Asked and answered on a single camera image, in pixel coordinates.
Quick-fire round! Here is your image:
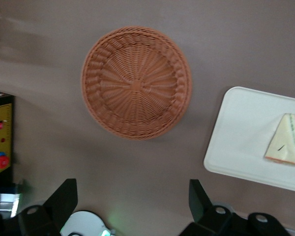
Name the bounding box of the black appliance with yellow panel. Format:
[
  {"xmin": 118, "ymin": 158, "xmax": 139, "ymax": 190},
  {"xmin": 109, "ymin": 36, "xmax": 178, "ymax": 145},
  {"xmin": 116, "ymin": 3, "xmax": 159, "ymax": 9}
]
[{"xmin": 0, "ymin": 89, "xmax": 24, "ymax": 220}]

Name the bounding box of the white rectangular plastic tray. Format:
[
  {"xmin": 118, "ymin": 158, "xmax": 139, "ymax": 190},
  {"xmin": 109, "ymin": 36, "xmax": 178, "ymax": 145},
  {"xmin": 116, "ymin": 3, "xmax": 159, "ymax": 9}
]
[{"xmin": 203, "ymin": 86, "xmax": 295, "ymax": 194}]

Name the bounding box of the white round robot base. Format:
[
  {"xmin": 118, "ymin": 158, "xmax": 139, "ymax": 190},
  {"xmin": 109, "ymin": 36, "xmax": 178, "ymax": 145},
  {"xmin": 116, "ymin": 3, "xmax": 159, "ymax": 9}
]
[{"xmin": 59, "ymin": 209, "xmax": 114, "ymax": 236}]

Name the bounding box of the round brown wicker basket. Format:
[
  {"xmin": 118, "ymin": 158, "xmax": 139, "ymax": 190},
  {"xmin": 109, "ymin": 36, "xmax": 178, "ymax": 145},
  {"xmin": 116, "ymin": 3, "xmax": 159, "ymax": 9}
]
[{"xmin": 80, "ymin": 26, "xmax": 193, "ymax": 142}]

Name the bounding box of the red knob with blue ring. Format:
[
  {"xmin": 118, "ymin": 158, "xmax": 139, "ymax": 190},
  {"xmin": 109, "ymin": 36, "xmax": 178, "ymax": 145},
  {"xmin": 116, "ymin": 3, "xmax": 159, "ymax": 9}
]
[{"xmin": 0, "ymin": 151, "xmax": 11, "ymax": 171}]

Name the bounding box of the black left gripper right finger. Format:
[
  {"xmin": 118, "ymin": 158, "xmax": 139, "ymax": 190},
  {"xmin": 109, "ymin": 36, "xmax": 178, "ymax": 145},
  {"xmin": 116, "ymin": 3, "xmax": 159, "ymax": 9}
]
[{"xmin": 178, "ymin": 178, "xmax": 290, "ymax": 236}]

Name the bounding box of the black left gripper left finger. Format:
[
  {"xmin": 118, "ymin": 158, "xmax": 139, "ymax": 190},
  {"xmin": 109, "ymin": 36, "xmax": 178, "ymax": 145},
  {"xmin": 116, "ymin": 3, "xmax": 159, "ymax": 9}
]
[{"xmin": 18, "ymin": 178, "xmax": 79, "ymax": 236}]

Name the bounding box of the triangle sandwich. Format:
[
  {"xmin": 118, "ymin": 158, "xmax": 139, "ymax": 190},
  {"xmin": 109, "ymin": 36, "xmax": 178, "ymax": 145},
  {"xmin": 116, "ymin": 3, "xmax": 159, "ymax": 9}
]
[{"xmin": 264, "ymin": 113, "xmax": 295, "ymax": 168}]

